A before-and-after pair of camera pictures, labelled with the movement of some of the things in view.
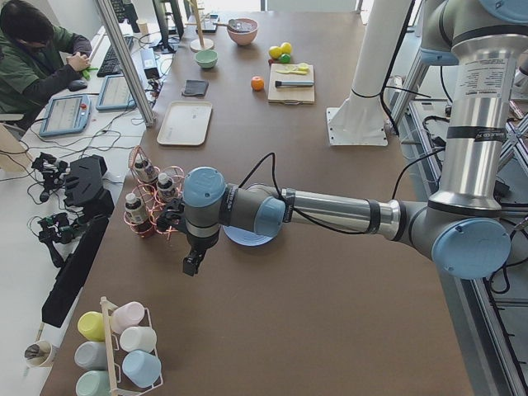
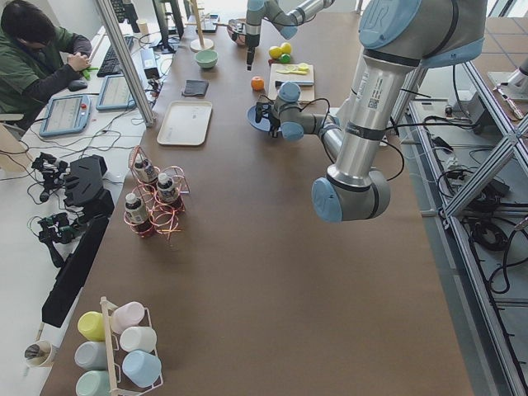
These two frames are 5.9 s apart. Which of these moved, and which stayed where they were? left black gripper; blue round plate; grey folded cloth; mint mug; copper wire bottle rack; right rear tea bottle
Moved: blue round plate; left black gripper
Stayed: copper wire bottle rack; grey folded cloth; mint mug; right rear tea bottle
